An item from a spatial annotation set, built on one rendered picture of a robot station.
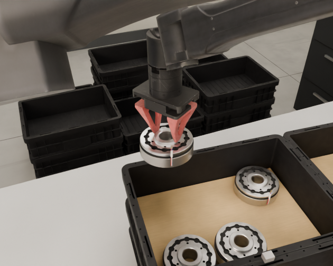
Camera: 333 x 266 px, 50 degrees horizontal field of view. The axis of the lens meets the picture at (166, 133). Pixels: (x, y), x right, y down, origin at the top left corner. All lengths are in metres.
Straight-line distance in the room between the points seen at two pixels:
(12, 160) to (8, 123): 0.40
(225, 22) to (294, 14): 0.08
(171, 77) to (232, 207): 0.39
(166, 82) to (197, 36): 0.15
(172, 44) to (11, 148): 2.04
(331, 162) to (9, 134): 2.04
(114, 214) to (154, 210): 0.20
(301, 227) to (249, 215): 0.11
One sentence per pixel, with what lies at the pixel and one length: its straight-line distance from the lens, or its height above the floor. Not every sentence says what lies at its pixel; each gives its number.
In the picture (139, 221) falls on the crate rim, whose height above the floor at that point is 0.93.
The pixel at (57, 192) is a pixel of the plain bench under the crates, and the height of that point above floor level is 0.70.
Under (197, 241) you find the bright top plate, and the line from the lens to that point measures 0.75.
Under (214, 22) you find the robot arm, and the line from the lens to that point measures 0.44.
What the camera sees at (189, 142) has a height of 1.05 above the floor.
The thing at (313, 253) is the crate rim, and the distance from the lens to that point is 0.70.
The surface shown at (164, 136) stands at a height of 1.04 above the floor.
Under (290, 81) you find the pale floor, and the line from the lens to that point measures 3.10.
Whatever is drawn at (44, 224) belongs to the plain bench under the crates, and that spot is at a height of 0.70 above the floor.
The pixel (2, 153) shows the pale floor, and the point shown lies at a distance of 2.43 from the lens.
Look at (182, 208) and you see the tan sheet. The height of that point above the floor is 0.83.
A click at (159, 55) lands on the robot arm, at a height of 1.23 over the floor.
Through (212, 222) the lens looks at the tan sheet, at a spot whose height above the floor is 0.83.
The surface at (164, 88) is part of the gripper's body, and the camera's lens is 0.59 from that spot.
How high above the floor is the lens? 1.48
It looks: 39 degrees down
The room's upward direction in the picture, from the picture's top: straight up
